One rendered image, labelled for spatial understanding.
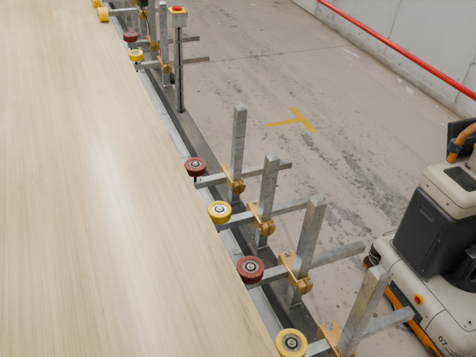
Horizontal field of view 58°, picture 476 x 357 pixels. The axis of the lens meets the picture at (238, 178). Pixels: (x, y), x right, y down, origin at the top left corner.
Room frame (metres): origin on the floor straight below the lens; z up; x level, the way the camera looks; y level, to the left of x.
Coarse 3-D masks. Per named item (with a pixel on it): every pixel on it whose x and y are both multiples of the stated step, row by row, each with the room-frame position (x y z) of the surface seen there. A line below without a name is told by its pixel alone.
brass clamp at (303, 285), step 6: (294, 252) 0.88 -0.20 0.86; (282, 258) 0.86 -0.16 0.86; (288, 258) 0.86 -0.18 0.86; (294, 258) 0.86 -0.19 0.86; (288, 264) 0.83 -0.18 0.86; (288, 270) 0.81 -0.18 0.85; (288, 276) 0.81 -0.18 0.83; (294, 276) 0.79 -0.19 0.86; (306, 276) 0.79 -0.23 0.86; (288, 282) 0.80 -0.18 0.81; (294, 282) 0.78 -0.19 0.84; (300, 282) 0.77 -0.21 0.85; (306, 282) 0.77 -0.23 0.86; (294, 288) 0.76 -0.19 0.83; (300, 288) 0.76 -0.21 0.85; (306, 288) 0.76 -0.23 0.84; (300, 294) 0.76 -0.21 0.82
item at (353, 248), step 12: (360, 240) 0.97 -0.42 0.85; (324, 252) 0.90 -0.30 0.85; (336, 252) 0.91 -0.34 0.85; (348, 252) 0.91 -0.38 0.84; (360, 252) 0.94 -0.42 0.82; (312, 264) 0.85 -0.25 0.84; (324, 264) 0.88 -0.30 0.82; (264, 276) 0.79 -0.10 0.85; (276, 276) 0.80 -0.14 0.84; (252, 288) 0.76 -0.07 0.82
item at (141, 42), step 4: (192, 36) 2.51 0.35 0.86; (196, 36) 2.52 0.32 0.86; (140, 40) 2.39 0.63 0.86; (144, 40) 2.39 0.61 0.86; (168, 40) 2.44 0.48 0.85; (172, 40) 2.45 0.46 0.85; (184, 40) 2.49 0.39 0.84; (188, 40) 2.50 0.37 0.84; (192, 40) 2.51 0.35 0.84; (196, 40) 2.52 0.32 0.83; (128, 44) 2.34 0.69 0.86; (132, 44) 2.35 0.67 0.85; (136, 44) 2.36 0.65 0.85; (140, 44) 2.37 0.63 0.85; (144, 44) 2.38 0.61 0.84; (148, 44) 2.39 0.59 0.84
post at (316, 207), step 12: (312, 204) 0.79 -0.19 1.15; (324, 204) 0.79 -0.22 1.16; (312, 216) 0.78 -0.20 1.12; (312, 228) 0.78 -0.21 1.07; (300, 240) 0.80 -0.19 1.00; (312, 240) 0.79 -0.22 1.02; (300, 252) 0.79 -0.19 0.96; (312, 252) 0.79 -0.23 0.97; (300, 264) 0.78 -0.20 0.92; (300, 276) 0.78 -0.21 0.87; (288, 288) 0.81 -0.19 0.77; (288, 300) 0.79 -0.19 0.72; (300, 300) 0.80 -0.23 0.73
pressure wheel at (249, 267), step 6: (246, 258) 0.80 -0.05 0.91; (252, 258) 0.80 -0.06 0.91; (240, 264) 0.78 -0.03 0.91; (246, 264) 0.78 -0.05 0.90; (252, 264) 0.78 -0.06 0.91; (258, 264) 0.78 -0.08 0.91; (240, 270) 0.76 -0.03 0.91; (246, 270) 0.76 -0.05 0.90; (252, 270) 0.76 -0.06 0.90; (258, 270) 0.76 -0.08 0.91; (240, 276) 0.75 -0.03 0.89; (246, 276) 0.74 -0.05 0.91; (252, 276) 0.74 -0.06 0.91; (258, 276) 0.74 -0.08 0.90; (246, 282) 0.74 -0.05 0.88; (252, 282) 0.74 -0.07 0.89; (258, 282) 0.74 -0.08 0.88
